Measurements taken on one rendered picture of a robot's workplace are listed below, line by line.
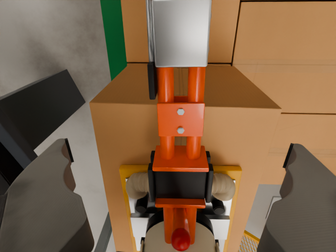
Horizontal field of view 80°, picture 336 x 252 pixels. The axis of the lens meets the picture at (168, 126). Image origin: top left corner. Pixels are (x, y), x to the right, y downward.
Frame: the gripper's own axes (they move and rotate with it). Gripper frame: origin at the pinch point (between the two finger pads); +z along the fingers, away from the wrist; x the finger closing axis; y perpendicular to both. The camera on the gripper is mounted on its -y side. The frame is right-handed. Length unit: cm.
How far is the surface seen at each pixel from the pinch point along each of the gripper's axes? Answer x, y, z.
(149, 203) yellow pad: -6.7, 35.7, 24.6
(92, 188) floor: -77, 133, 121
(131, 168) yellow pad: -10.5, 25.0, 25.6
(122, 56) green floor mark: -36, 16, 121
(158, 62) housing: -2.3, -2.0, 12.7
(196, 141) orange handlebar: 2.9, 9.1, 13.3
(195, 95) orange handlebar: 2.3, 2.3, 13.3
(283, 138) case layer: 48, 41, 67
